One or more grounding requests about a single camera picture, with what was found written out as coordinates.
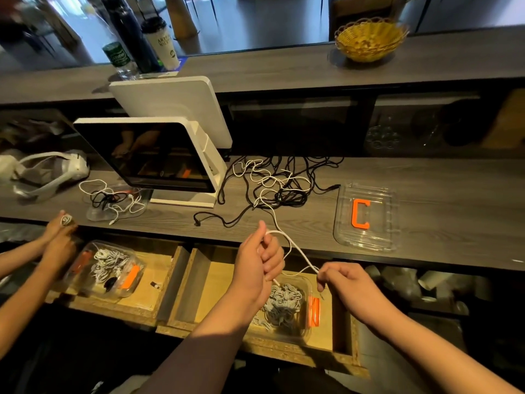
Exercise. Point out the person's left hand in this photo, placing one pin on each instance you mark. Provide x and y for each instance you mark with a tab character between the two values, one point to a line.
256	271

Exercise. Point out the person's right hand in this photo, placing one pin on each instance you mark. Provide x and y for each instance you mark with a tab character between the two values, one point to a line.
351	291

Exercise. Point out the clear container drawer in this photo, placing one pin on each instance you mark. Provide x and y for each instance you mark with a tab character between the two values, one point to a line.
310	328
78	279

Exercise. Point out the another person's forearm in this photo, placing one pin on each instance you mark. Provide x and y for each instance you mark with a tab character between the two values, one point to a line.
20	258
29	312

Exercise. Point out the person's right forearm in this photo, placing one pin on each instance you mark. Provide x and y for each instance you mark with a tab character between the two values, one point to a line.
435	361

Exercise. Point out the person's left forearm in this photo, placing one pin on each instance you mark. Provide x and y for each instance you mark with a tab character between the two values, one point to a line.
205	353

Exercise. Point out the pile of white containers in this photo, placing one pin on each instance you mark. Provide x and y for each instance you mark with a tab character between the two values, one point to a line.
418	287

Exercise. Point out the wooden drawer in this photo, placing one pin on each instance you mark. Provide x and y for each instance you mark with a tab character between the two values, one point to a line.
168	287
185	291

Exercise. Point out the small white connector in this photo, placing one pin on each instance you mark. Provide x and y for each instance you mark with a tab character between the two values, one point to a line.
156	285

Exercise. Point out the white touchscreen monitor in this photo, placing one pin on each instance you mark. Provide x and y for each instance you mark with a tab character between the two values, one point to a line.
143	156

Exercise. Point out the white customer display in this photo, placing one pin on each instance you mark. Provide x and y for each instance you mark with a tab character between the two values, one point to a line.
172	110

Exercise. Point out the grey wooden bar counter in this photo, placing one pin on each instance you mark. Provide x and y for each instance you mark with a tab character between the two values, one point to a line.
279	69

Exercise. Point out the white headset device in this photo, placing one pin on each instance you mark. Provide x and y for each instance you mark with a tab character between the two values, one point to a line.
74	166

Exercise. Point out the blue white notebook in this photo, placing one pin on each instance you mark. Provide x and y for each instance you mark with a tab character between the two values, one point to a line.
182	71

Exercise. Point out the flat cardboard sheet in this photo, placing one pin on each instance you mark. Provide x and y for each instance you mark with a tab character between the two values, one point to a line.
507	123

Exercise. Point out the white paper coffee cup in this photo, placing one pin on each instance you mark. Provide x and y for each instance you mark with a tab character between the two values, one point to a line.
161	45

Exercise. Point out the yellow woven basket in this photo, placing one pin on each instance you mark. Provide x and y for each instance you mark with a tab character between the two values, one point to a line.
371	41

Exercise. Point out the clear plastic water bottle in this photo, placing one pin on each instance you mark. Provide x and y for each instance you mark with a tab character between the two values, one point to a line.
117	55

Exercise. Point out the round wooden table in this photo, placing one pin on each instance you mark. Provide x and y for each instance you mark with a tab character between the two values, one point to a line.
180	16

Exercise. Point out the black thermos bottle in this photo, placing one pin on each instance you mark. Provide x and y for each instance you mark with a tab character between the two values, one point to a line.
135	32

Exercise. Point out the brown wooden chair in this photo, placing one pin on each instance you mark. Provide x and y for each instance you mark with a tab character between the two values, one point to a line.
365	8

